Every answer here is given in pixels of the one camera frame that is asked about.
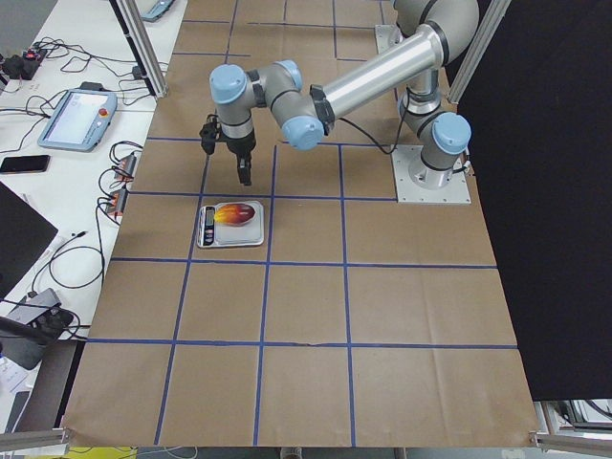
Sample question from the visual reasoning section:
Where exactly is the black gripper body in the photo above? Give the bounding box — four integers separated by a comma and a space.
225, 133, 256, 158

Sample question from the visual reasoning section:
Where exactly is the red yellow mango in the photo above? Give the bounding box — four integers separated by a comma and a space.
214, 203, 255, 227

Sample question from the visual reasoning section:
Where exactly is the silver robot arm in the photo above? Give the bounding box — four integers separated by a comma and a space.
200, 1, 479, 186

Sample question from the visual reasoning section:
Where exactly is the silver digital kitchen scale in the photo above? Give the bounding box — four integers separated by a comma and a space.
196, 201, 264, 249

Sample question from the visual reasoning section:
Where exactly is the brown paper table cover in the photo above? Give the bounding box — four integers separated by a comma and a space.
62, 1, 538, 447

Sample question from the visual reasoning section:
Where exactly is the blue teach pendant tablet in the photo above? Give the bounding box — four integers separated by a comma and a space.
37, 89, 118, 152

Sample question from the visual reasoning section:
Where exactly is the black smartphone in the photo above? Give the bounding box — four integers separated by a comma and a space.
0, 155, 51, 174

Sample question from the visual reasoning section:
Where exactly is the black laptop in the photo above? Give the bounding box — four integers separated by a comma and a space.
0, 184, 58, 297

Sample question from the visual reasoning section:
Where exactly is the grey usb hub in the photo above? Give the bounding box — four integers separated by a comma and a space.
7, 288, 61, 325

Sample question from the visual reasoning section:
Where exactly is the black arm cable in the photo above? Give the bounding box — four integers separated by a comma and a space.
337, 102, 407, 155

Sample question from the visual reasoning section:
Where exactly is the aluminium frame post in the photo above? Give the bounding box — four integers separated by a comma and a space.
110, 0, 168, 99

